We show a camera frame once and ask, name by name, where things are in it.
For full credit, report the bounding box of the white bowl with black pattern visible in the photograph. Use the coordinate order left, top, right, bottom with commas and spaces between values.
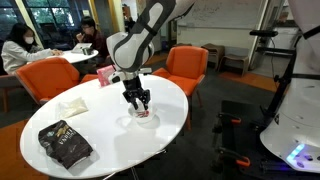
128, 101, 158, 125

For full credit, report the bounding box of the orange armchair with open seat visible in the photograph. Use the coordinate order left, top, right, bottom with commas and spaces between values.
151, 45, 210, 132

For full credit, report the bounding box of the black clamp with orange handle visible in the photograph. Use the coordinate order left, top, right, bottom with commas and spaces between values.
210, 146, 252, 174
213, 112, 243, 141

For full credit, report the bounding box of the pink box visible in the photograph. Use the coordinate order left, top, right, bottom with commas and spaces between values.
96, 64, 116, 88

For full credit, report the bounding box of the wooden stool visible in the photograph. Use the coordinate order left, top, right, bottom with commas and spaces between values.
200, 42, 226, 71
218, 53, 250, 76

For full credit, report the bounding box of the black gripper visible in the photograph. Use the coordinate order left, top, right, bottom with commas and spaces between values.
121, 75, 151, 111

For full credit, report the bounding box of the person in white mask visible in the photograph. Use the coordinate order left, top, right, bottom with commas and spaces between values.
0, 22, 64, 76

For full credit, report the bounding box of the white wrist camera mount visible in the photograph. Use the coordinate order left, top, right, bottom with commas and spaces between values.
107, 67, 154, 85

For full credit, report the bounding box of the person in dark red sweater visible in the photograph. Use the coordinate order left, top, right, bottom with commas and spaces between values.
75, 15, 111, 64

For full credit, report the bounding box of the black coffee bag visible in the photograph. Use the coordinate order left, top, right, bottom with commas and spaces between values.
37, 119, 95, 170

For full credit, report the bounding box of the whiteboard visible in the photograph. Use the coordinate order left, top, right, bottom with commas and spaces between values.
176, 0, 268, 30

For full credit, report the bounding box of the small round white table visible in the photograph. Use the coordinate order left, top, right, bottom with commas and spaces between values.
46, 48, 100, 65

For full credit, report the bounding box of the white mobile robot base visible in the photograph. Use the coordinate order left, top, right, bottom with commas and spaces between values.
259, 0, 320, 174

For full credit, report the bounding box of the black camera stand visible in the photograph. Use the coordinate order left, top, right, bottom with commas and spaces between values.
249, 25, 320, 125

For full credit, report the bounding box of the open laptop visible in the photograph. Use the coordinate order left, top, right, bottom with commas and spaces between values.
70, 42, 93, 54

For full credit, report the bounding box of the orange armchair with curved backrest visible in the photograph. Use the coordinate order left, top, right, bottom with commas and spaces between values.
14, 56, 100, 106

